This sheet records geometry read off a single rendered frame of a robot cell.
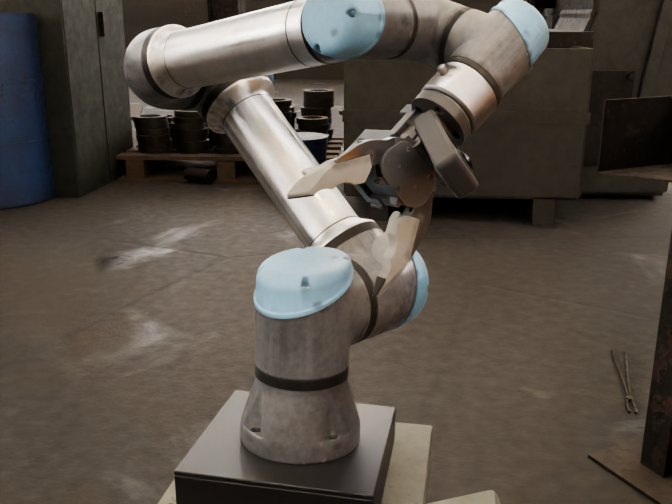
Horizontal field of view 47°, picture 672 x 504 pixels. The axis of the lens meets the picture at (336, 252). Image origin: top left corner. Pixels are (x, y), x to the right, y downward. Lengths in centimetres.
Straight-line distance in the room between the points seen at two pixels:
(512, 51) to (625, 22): 304
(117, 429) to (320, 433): 92
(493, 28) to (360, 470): 52
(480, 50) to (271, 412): 47
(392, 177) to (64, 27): 325
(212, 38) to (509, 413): 117
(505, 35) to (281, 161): 37
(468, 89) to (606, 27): 306
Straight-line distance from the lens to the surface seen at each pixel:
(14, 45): 385
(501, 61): 85
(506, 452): 168
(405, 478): 103
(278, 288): 88
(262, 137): 109
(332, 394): 92
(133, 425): 179
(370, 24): 80
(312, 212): 103
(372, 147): 77
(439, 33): 89
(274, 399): 92
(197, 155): 424
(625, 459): 171
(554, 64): 333
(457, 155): 72
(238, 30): 93
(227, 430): 101
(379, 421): 104
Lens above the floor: 87
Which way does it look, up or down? 17 degrees down
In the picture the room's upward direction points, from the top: straight up
